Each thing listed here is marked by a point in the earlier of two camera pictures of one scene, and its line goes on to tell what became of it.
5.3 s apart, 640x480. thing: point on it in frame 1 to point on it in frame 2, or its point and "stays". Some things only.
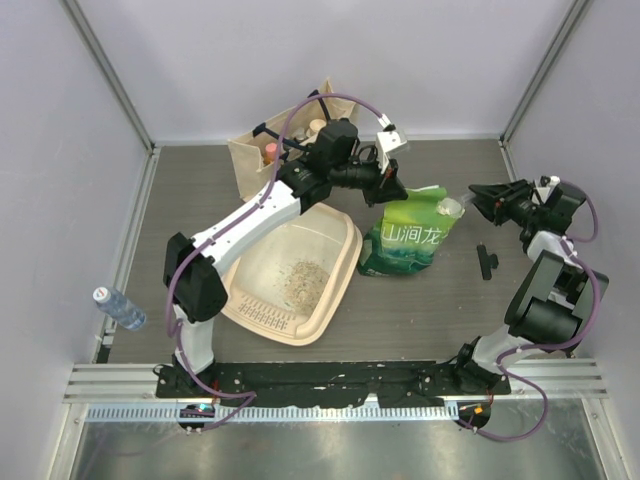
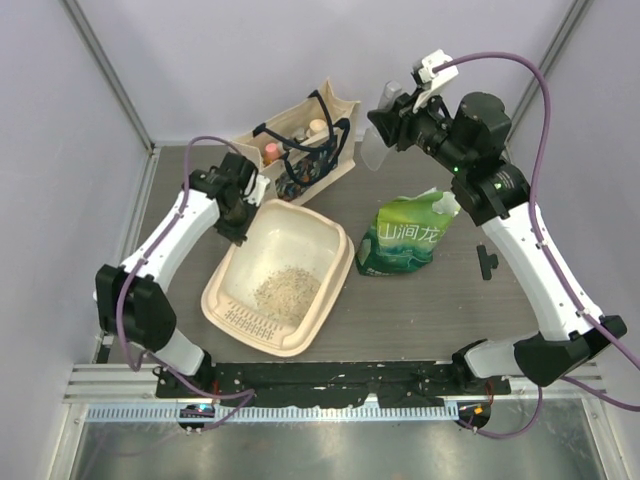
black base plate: (343, 383) stays
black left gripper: (385, 187) to (237, 234)
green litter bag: (407, 235) stays
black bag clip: (486, 262) stays
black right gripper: (501, 199) to (396, 125)
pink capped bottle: (270, 152) stays
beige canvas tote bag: (258, 159) stays
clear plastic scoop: (454, 207) to (374, 149)
